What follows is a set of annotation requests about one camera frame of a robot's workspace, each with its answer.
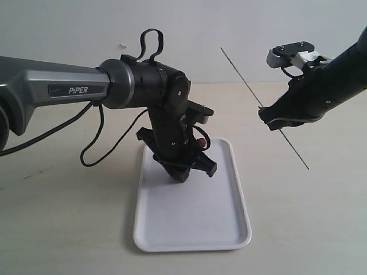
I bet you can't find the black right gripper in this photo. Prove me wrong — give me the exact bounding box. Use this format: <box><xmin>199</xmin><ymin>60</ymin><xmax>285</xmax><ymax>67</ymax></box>
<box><xmin>258</xmin><ymin>61</ymin><xmax>358</xmax><ymax>131</ymax></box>

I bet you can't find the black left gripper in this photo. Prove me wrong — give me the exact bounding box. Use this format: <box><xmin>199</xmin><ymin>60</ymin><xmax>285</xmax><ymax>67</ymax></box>
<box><xmin>136</xmin><ymin>107</ymin><xmax>217</xmax><ymax>182</ymax></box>

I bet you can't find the thin metal skewer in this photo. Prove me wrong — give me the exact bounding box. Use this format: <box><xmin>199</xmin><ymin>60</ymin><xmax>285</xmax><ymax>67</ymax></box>
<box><xmin>220</xmin><ymin>46</ymin><xmax>310</xmax><ymax>171</ymax></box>

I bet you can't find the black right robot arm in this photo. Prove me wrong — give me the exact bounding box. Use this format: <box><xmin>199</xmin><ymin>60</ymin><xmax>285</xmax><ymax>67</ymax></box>
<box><xmin>258</xmin><ymin>31</ymin><xmax>366</xmax><ymax>131</ymax></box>

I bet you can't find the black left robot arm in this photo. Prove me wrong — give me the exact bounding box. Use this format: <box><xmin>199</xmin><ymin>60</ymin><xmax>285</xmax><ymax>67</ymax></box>
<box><xmin>1</xmin><ymin>56</ymin><xmax>217</xmax><ymax>182</ymax></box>

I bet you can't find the white rectangular plastic tray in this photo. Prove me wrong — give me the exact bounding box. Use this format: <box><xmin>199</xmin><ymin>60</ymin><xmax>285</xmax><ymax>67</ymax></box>
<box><xmin>133</xmin><ymin>137</ymin><xmax>252</xmax><ymax>253</ymax></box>

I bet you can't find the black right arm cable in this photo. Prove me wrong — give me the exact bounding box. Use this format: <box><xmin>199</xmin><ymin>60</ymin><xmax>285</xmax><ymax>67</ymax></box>
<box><xmin>282</xmin><ymin>64</ymin><xmax>306</xmax><ymax>80</ymax></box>

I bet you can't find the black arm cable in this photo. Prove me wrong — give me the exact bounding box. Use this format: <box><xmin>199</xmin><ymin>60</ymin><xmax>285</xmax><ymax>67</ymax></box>
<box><xmin>0</xmin><ymin>28</ymin><xmax>213</xmax><ymax>167</ymax></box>
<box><xmin>282</xmin><ymin>64</ymin><xmax>306</xmax><ymax>80</ymax></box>

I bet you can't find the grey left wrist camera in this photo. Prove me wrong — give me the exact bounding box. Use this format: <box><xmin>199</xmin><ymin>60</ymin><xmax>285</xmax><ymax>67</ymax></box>
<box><xmin>185</xmin><ymin>100</ymin><xmax>214</xmax><ymax>125</ymax></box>

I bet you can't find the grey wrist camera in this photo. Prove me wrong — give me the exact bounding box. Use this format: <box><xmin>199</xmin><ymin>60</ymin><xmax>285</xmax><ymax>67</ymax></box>
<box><xmin>266</xmin><ymin>41</ymin><xmax>333</xmax><ymax>69</ymax></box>
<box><xmin>185</xmin><ymin>100</ymin><xmax>214</xmax><ymax>125</ymax></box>

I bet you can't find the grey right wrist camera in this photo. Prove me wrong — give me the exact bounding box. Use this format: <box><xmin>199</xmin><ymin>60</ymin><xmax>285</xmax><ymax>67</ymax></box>
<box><xmin>266</xmin><ymin>41</ymin><xmax>333</xmax><ymax>69</ymax></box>

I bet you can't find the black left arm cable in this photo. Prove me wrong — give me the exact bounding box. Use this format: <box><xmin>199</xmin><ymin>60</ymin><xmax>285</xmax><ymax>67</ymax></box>
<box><xmin>0</xmin><ymin>28</ymin><xmax>213</xmax><ymax>167</ymax></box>

